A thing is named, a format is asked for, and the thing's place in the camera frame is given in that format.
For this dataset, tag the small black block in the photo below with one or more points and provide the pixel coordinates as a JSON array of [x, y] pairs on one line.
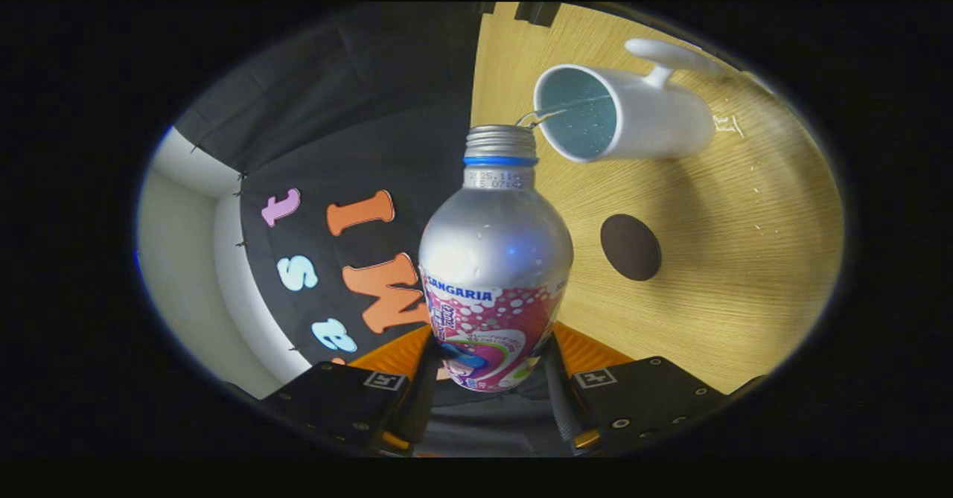
[[537, 13]]

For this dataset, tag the dark brown round coaster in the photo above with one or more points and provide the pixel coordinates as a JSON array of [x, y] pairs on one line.
[[630, 247]]

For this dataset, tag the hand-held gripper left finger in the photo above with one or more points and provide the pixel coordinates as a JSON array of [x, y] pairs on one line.
[[421, 401]]

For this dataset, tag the white cup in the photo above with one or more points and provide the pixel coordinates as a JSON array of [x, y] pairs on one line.
[[663, 122]]

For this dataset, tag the silver juice bottle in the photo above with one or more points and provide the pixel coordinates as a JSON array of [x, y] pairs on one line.
[[491, 245]]

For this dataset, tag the wooden table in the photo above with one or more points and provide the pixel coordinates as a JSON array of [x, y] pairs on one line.
[[730, 260]]

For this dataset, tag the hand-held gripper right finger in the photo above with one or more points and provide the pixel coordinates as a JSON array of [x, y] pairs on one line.
[[562, 401]]

